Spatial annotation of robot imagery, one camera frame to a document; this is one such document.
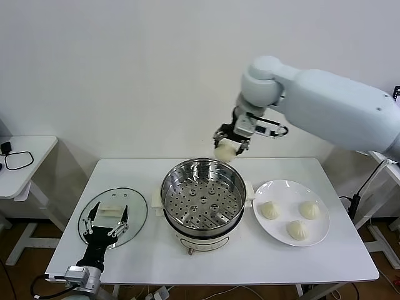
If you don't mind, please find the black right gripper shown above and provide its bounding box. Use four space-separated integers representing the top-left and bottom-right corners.
213 123 251 156

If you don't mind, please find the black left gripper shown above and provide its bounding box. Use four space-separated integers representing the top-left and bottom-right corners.
76 201 129 269

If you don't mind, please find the white steamed baozi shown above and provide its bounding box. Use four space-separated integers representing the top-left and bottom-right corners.
261 201 282 221
299 201 321 221
213 139 238 163
286 220 309 241

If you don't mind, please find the round glass pot lid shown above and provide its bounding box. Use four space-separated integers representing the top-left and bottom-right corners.
77 186 148 250

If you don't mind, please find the stainless steel steamer basket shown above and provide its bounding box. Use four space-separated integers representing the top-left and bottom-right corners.
160 158 248 234

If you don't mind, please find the white floor power strip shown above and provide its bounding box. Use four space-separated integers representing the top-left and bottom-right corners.
145 287 171 300

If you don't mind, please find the white electric cooker base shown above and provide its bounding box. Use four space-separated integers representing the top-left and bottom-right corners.
151 179 256 256

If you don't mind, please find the white round plate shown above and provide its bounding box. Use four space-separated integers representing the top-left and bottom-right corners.
252 179 331 248

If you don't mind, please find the white laptop side table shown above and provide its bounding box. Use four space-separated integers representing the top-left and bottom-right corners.
356 149 400 269

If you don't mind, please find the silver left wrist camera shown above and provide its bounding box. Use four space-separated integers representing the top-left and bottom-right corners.
64 265 90 285

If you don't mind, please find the black left camera cable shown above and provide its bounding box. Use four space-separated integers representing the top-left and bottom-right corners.
31 274 68 299

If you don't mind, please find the black looped cable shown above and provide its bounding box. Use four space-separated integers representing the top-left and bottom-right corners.
5 151 34 171

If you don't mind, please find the white laptop cable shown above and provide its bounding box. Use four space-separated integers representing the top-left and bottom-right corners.
357 158 394 196

